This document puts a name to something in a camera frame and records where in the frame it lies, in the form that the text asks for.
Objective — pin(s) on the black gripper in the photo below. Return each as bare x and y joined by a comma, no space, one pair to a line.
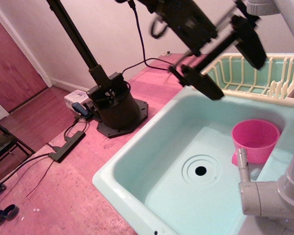
195,29

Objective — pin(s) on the grey pipe faucet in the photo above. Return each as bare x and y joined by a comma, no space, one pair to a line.
268,206

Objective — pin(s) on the white cardboard box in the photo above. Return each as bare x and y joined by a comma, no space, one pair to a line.
76,96

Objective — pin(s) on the black gooseneck camera stand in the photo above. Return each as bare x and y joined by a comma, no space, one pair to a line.
172,55

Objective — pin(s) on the black usb hub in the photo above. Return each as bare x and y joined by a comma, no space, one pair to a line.
71,142

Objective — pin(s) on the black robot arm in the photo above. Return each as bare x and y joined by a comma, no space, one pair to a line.
115,109

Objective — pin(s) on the cream dish rack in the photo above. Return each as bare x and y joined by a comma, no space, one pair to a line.
273,83

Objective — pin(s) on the pink plastic cup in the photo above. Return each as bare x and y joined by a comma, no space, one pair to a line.
257,136

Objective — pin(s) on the teal toy sink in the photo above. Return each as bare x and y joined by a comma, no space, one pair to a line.
175,176

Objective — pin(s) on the wooden door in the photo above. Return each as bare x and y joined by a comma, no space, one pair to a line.
19,80

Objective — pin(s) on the black metal chair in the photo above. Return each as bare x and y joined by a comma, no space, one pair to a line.
9,142

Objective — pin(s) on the blue adapter dongle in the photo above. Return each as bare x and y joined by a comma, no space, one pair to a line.
81,110

